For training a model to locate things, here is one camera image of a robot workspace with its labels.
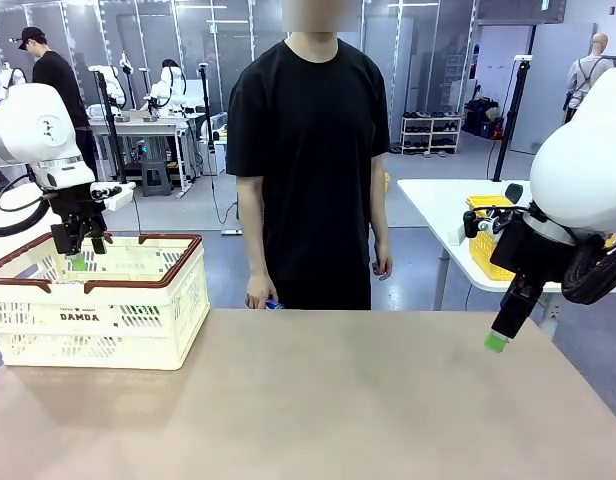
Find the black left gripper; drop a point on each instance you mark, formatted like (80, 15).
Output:
(83, 210)

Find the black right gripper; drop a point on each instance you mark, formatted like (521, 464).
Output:
(533, 255)

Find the blue drink can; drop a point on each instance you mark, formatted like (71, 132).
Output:
(274, 304)

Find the person's right forearm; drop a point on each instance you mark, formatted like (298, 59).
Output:
(253, 250)

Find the person's left forearm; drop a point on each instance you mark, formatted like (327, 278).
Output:
(380, 225)

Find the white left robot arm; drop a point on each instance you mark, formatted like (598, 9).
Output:
(28, 125)

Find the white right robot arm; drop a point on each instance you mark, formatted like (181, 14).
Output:
(578, 160)

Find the cream shopping basket brown rim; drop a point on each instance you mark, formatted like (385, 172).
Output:
(153, 340)

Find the person's left hand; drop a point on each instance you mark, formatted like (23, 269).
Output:
(382, 260)

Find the person's right hand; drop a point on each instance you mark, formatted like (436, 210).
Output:
(258, 292)

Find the grey step stool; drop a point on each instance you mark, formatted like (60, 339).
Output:
(156, 177)

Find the black tripod stand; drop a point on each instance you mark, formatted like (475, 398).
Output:
(110, 125)

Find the white side table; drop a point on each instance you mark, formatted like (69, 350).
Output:
(438, 210)

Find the white desk with robots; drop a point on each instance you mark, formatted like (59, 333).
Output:
(153, 125)

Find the person with black cap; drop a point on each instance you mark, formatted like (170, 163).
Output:
(58, 80)

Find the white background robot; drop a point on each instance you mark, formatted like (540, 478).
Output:
(170, 85)

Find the pile of black bags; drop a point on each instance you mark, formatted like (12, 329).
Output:
(483, 120)

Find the white shoe rack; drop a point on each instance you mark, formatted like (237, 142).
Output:
(433, 132)

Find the black tripod pole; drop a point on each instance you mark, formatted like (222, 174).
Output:
(515, 100)

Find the mannequin with apron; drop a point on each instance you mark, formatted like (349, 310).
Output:
(583, 80)

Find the person in black t-shirt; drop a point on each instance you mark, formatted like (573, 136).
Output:
(308, 150)

